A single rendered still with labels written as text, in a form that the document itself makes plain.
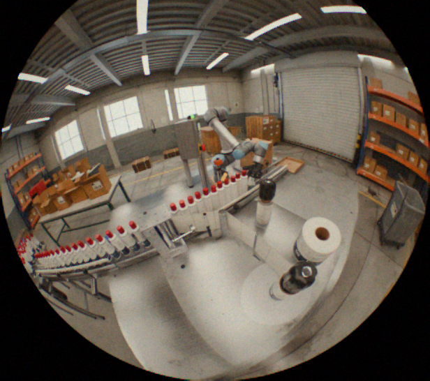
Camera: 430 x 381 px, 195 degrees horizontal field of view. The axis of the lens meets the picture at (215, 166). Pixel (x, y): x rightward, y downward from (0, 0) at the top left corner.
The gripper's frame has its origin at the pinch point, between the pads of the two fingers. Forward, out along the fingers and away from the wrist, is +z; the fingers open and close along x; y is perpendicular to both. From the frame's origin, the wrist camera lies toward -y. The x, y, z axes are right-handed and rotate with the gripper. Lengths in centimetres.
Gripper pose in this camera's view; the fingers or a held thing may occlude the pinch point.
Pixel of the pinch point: (246, 185)
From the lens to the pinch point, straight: 98.2
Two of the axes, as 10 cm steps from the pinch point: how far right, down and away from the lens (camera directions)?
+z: -2.9, 9.5, 1.4
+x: 7.8, 1.5, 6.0
